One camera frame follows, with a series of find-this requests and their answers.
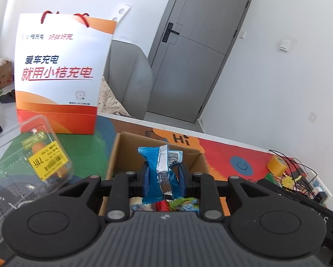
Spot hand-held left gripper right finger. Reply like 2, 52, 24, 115
178, 163, 276, 221

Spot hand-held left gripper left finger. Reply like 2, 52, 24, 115
52, 162, 151, 222

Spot blue snack packet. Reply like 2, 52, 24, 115
138, 144, 184, 204

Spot green snack packet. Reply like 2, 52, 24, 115
169, 197, 199, 212

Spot red snack bar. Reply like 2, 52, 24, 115
155, 200, 170, 212

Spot white power strip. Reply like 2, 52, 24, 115
300, 167, 332, 201

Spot colourful printed table mat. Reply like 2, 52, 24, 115
0, 115, 303, 220

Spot yellow toy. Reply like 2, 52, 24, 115
282, 176, 296, 190

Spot yellow tape roll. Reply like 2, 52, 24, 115
267, 156, 289, 177

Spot dotted beige cushion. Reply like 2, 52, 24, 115
98, 78, 131, 117

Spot grey chair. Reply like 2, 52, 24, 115
104, 39, 155, 119

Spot orange white paper bag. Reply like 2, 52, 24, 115
14, 10, 117, 135

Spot grey door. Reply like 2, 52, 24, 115
146, 0, 256, 124

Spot clear plastic clamshell container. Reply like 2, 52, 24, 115
0, 115, 75, 245

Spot cardboard box with red print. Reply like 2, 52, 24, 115
0, 58, 13, 88

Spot black cables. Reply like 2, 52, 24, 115
269, 150, 320, 190

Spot black door handle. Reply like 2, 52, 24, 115
161, 22, 181, 43

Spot white bracket with two holes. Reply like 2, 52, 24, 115
112, 3, 131, 23

